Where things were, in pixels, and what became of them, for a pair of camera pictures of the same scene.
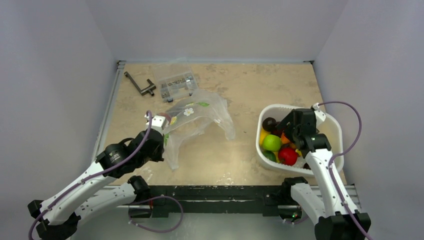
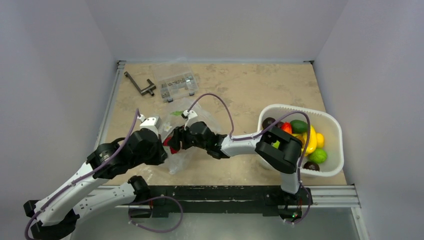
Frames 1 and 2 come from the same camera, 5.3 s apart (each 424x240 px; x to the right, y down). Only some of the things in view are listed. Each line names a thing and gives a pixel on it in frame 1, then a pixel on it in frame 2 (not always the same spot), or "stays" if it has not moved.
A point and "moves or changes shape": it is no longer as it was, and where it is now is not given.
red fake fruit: x=165 y=114 to x=165 y=143
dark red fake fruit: x=269 y=123 stays
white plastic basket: x=332 y=128 stays
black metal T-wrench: x=151 y=87 stays
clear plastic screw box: x=176 y=81 stays
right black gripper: x=296 y=122 to x=180 y=138
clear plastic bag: x=203 y=104 moves or changes shape
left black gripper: x=159 y=156 stays
